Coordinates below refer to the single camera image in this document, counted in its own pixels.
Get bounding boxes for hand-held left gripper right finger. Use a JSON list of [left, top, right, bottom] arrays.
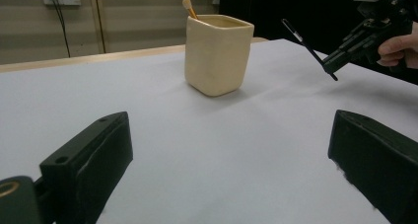
[[327, 109, 418, 224]]

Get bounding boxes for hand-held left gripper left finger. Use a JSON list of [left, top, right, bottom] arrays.
[[38, 111, 134, 224]]

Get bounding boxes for black eyebrow comb brush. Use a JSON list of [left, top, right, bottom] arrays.
[[281, 18, 339, 82]]

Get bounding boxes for cream square cup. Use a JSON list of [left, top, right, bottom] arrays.
[[183, 14, 255, 98]]

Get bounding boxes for black chopsticks pair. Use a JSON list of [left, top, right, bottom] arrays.
[[181, 0, 200, 21]]

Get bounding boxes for white table mat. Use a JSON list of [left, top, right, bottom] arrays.
[[0, 38, 418, 224]]

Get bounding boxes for beige panelled counter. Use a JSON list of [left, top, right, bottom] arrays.
[[0, 0, 221, 65]]

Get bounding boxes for black power cable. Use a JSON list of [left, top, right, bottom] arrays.
[[48, 0, 72, 59]]

